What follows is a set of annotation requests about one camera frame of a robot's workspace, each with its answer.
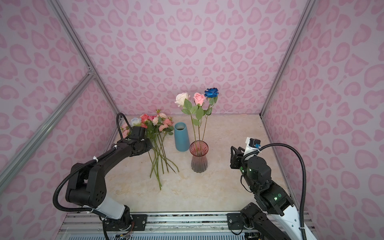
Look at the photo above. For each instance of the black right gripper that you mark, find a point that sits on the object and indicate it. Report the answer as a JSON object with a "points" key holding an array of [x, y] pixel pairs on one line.
{"points": [[237, 158]]}

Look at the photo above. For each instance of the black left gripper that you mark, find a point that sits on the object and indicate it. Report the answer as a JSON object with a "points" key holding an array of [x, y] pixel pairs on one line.
{"points": [[150, 146]]}

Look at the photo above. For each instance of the pale blue white rose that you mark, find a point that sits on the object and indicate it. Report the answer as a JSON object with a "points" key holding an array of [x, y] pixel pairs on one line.
{"points": [[136, 122]]}

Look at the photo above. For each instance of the cream white rose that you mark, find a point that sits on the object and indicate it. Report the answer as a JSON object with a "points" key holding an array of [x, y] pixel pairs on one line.
{"points": [[183, 101]]}

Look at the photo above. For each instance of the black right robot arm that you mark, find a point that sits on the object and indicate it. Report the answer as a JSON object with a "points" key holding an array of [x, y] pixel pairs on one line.
{"points": [[274, 214]]}

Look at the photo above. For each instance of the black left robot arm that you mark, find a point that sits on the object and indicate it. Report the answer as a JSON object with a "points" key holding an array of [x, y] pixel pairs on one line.
{"points": [[87, 185]]}

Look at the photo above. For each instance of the pink glass vase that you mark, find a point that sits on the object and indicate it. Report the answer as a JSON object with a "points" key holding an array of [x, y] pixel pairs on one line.
{"points": [[199, 157]]}

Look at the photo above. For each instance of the teal ceramic vase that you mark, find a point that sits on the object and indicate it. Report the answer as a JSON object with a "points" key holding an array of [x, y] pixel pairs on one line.
{"points": [[182, 142]]}

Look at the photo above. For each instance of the small pink spray roses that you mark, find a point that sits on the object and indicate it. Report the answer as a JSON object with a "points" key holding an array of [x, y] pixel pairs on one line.
{"points": [[125, 130]]}

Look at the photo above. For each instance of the pink cream spray roses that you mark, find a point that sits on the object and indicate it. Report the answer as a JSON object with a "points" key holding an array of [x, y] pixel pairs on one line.
{"points": [[162, 127]]}

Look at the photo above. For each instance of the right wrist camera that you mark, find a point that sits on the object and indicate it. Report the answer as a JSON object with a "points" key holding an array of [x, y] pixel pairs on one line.
{"points": [[251, 145]]}

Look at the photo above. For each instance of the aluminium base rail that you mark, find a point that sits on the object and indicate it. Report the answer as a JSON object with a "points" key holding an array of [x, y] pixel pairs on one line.
{"points": [[161, 226]]}

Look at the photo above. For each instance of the diagonal aluminium frame bar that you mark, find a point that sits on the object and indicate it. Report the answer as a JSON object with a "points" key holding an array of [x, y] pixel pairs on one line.
{"points": [[19, 160]]}

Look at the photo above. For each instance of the left corner aluminium post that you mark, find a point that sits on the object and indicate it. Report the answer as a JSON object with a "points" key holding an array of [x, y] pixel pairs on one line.
{"points": [[80, 48]]}

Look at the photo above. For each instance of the corner aluminium post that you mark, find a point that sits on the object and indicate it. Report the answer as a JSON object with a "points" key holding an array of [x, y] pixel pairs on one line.
{"points": [[303, 21], [80, 48]]}

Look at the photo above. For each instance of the right corner aluminium post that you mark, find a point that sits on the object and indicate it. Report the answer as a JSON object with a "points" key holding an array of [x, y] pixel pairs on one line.
{"points": [[303, 21]]}

